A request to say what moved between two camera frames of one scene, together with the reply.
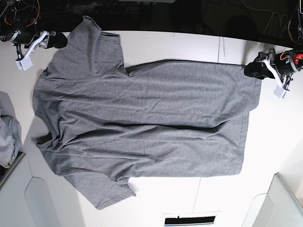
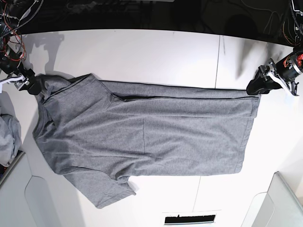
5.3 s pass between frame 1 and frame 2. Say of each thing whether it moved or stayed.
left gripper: moved
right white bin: stayed
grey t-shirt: moved
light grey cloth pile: stayed
